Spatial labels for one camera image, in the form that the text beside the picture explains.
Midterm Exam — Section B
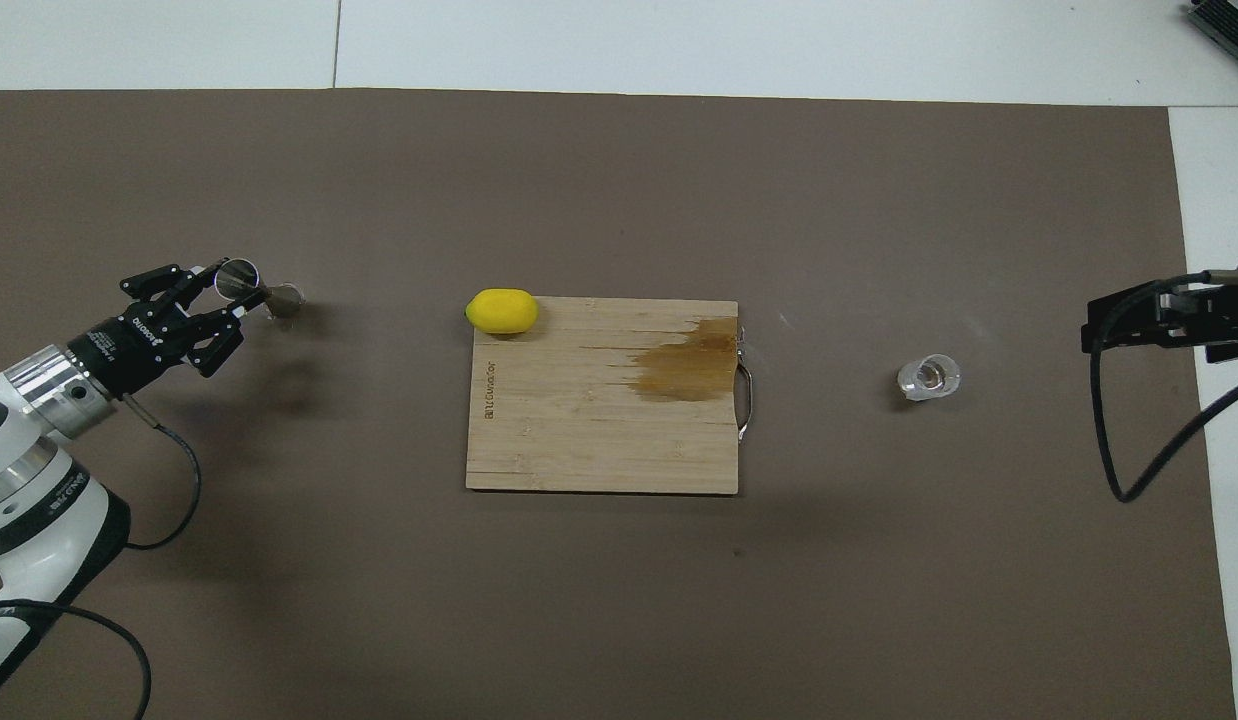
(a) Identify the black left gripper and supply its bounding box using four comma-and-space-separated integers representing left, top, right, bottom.
67, 258, 252, 396

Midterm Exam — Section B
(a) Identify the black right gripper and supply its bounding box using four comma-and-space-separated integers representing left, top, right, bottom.
1082, 283, 1238, 364

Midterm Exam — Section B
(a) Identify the metal jigger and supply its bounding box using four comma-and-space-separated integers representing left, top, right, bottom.
211, 257, 307, 323

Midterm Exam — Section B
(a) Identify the clear glass cup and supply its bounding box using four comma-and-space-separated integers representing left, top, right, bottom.
897, 352, 962, 402

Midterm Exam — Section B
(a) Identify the yellow lemon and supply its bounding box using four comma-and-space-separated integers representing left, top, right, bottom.
465, 288, 539, 335

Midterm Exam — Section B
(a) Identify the grey ribbed device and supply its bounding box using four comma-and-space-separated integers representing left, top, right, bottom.
1184, 0, 1238, 56

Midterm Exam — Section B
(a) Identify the wooden cutting board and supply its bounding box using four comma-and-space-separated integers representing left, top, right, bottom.
465, 298, 755, 496

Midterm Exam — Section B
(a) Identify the brown table mat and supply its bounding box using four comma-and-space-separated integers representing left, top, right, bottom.
0, 88, 1238, 720

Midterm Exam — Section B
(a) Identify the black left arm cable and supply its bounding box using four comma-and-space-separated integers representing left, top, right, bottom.
0, 393, 202, 720

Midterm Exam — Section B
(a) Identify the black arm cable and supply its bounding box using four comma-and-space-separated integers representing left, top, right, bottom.
1087, 268, 1238, 504
0, 393, 202, 720

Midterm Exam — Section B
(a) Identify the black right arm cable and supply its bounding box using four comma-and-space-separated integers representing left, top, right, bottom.
1087, 268, 1238, 504

